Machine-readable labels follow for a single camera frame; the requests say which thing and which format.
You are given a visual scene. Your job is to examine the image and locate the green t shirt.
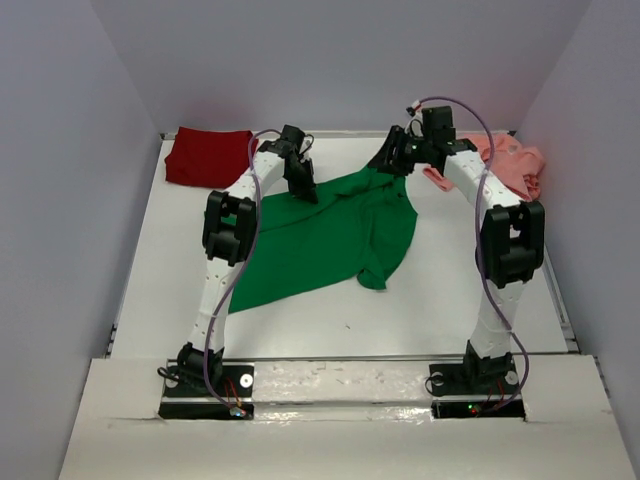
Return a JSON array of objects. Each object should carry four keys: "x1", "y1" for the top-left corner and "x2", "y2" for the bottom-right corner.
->
[{"x1": 229, "y1": 167, "x2": 417, "y2": 313}]

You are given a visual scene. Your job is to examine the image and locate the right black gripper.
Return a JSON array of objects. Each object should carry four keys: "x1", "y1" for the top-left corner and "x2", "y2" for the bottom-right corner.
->
[{"x1": 369, "y1": 125, "x2": 434, "y2": 176}]

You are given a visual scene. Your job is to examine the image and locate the pink crumpled t shirt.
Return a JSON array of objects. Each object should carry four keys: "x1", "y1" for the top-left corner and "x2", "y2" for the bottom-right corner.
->
[{"x1": 423, "y1": 133, "x2": 546, "y2": 201}]

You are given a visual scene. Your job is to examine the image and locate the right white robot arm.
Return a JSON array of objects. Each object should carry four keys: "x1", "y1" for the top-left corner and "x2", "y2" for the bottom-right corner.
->
[{"x1": 369, "y1": 101, "x2": 545, "y2": 399}]

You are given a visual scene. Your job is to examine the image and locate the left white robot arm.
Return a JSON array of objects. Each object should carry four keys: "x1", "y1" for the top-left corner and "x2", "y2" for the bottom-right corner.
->
[{"x1": 176, "y1": 125, "x2": 318, "y2": 398}]

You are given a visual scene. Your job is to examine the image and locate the red folded t shirt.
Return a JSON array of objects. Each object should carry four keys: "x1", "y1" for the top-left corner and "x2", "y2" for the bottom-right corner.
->
[{"x1": 165, "y1": 127, "x2": 257, "y2": 189}]

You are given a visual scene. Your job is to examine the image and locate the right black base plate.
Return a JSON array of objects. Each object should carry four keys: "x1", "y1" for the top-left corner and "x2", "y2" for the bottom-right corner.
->
[{"x1": 425, "y1": 363, "x2": 526, "y2": 420}]

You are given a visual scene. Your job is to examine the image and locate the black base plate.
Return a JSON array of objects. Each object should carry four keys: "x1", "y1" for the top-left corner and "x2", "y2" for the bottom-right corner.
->
[
  {"x1": 157, "y1": 362, "x2": 255, "y2": 421},
  {"x1": 425, "y1": 363, "x2": 526, "y2": 420}
]

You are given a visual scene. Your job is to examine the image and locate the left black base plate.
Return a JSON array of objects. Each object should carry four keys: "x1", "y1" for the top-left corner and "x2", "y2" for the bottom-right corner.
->
[{"x1": 157, "y1": 362, "x2": 255, "y2": 421}]

